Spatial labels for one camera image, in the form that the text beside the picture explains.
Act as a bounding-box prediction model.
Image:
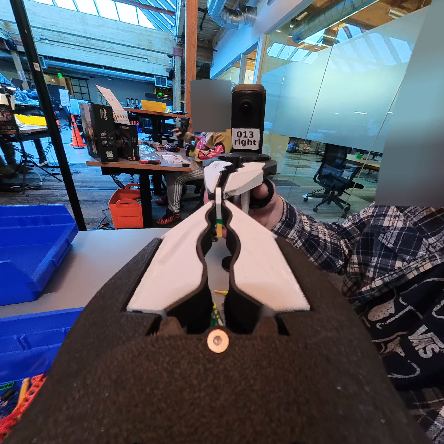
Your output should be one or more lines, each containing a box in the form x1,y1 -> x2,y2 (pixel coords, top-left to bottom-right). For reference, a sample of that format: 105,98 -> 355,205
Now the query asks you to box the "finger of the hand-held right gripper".
203,160 -> 233,196
221,165 -> 265,199

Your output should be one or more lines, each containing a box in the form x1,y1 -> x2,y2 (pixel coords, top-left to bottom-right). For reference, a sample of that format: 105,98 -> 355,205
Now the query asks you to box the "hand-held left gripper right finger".
222,203 -> 311,328

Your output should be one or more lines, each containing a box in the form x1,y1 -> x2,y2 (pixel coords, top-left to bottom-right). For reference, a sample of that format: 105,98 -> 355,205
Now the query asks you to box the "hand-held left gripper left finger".
126,201 -> 216,328

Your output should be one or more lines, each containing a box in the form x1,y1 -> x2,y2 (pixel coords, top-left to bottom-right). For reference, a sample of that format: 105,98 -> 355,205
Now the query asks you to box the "yellow orange rod assembly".
213,186 -> 227,241

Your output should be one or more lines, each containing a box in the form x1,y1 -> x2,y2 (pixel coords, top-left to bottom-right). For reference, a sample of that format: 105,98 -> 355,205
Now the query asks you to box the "blue plastic bin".
0,205 -> 79,306
0,308 -> 85,444

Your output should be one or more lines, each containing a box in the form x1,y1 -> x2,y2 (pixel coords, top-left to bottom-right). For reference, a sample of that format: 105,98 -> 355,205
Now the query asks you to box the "pile of colourful toy pieces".
0,373 -> 46,439

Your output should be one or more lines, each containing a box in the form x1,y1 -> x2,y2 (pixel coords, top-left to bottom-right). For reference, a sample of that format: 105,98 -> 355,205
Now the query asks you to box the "person's right hand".
250,197 -> 285,232

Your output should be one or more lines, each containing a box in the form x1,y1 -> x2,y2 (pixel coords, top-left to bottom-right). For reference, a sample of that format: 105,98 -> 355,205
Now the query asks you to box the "red crate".
108,185 -> 145,230

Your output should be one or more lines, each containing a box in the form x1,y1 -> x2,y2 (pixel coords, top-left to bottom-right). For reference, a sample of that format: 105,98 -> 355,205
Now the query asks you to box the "black office chair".
303,144 -> 365,216

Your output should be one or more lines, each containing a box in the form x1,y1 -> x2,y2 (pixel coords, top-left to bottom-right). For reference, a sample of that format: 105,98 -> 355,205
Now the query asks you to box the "black product carton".
79,102 -> 141,163

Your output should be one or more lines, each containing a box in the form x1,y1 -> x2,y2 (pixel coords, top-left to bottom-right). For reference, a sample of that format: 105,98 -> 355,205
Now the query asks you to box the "person's clothed body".
342,205 -> 444,444

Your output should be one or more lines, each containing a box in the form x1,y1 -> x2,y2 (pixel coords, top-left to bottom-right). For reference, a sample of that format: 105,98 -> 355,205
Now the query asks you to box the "orange traffic cone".
69,114 -> 86,149

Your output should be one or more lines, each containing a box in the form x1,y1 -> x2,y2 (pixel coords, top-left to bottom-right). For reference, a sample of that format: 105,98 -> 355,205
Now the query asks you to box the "black metal pole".
10,0 -> 88,231

